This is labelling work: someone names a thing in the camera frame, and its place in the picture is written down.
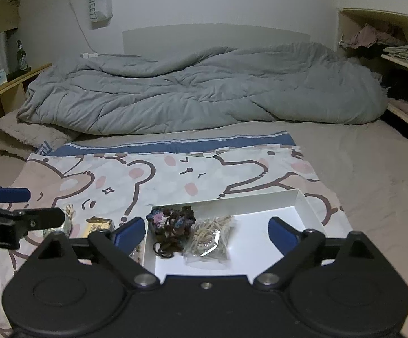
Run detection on bear printed cloth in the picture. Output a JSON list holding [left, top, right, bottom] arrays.
[[0, 131, 352, 336]]

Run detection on beige bed sheet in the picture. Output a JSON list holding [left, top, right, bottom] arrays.
[[0, 120, 408, 338]]

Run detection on crocheted flower hair ties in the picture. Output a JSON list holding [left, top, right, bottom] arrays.
[[147, 207, 195, 236]]

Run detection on clear bag of rubber bands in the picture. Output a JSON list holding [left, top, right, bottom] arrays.
[[183, 214, 235, 267]]

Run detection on grey duvet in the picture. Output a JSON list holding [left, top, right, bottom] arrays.
[[16, 41, 389, 135]]

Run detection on beige fluffy blanket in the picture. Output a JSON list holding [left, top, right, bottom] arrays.
[[0, 108, 81, 159]]

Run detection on white cable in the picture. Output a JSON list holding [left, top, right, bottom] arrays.
[[63, 0, 99, 55]]

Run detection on white tray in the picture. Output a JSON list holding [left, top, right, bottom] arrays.
[[143, 188, 326, 278]]

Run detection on green glass bottle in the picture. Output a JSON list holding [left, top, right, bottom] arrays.
[[14, 40, 28, 72]]

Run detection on white cloth ball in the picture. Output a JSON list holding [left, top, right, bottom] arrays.
[[43, 203, 76, 240]]

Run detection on small gold box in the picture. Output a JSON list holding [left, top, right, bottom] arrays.
[[85, 217, 116, 239]]

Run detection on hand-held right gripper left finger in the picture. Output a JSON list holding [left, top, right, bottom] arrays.
[[31, 217, 160, 291]]

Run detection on beige folded clothes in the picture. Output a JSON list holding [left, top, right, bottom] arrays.
[[382, 44, 408, 67]]

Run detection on black clothes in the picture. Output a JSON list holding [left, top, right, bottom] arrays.
[[380, 68, 408, 103]]

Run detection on white hanging bag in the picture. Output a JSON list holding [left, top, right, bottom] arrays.
[[88, 0, 113, 30]]

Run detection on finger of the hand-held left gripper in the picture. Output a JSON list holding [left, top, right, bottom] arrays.
[[0, 202, 65, 232], [0, 183, 32, 204]]

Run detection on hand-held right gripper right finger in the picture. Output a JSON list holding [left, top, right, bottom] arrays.
[[253, 217, 384, 291]]

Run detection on wooden bedside shelf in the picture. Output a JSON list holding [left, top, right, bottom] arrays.
[[0, 63, 53, 120]]

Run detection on brown hair ties bundle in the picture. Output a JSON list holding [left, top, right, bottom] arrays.
[[153, 232, 191, 259]]

